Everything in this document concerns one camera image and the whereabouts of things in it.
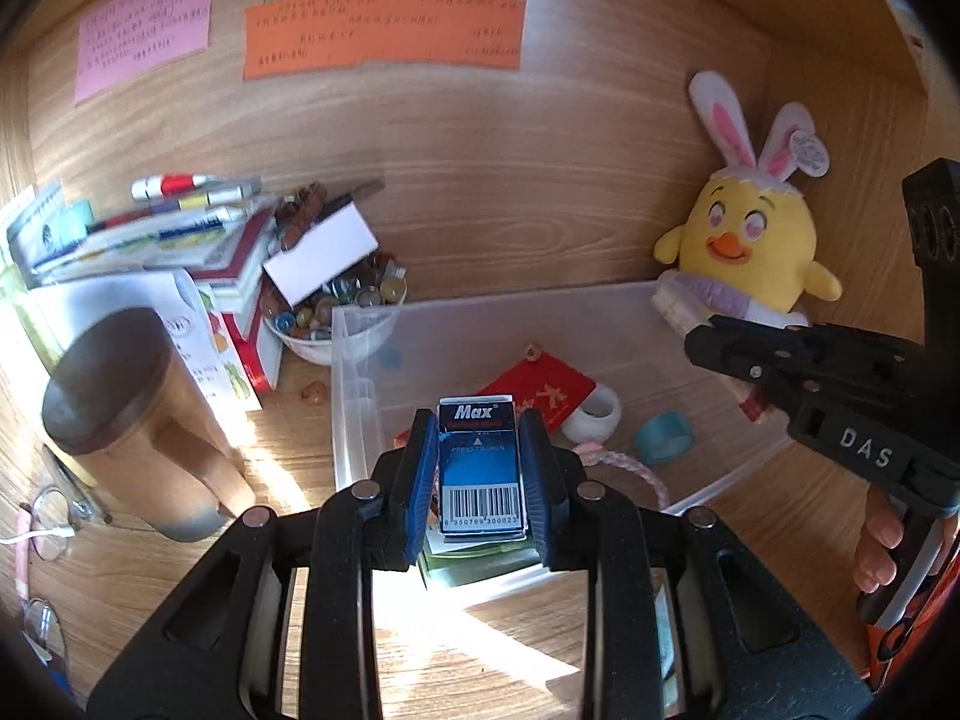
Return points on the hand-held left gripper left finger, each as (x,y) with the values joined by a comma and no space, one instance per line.
(420,480)

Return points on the yellow chick plush toy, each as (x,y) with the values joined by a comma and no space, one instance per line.
(750,240)

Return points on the red carton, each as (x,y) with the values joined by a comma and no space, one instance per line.
(255,352)

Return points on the small round mirror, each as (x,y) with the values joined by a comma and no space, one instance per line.
(41,626)

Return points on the pink paper note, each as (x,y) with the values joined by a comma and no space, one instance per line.
(142,26)

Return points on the teal tape roll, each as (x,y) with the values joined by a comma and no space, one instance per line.
(660,454)

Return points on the red and white marker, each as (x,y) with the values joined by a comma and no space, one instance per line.
(176,184)

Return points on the orange paper note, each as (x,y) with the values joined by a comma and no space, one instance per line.
(382,34)

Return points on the mint green box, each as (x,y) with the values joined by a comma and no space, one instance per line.
(67,229)

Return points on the eyeglasses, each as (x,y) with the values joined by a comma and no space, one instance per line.
(52,532)

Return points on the blue staples box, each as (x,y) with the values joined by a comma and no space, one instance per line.
(480,465)

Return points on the white tape roll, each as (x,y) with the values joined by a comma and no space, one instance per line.
(577,431)

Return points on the stack of books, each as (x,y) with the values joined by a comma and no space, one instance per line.
(195,240)

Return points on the person's right hand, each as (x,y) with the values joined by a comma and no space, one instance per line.
(874,547)

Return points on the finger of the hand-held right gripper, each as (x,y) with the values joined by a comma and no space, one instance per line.
(739,360)
(847,356)

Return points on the white bowl of beads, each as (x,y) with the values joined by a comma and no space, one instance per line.
(315,345)

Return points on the red tea packet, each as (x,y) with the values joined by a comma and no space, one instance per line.
(547,394)

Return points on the small white cardboard box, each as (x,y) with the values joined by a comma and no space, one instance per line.
(319,255)

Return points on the brown ceramic mug with lid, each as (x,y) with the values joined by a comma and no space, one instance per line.
(112,375)

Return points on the clear plastic storage box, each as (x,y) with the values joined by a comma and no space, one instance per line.
(450,330)

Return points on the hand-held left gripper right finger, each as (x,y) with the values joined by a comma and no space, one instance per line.
(544,487)

